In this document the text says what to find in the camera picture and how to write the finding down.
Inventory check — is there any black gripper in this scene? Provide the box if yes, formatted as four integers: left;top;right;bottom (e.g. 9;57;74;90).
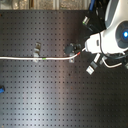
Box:
64;43;82;55

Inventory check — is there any white cable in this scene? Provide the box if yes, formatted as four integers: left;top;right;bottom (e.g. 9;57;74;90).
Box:
0;50;83;62

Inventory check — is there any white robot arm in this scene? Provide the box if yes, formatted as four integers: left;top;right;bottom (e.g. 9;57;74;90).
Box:
84;0;128;55

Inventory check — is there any blue object at edge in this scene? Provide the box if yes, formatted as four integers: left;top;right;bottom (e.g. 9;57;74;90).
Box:
0;85;5;94

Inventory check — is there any metal cable clip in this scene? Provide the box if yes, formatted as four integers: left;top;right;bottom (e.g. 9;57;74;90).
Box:
33;42;41;63

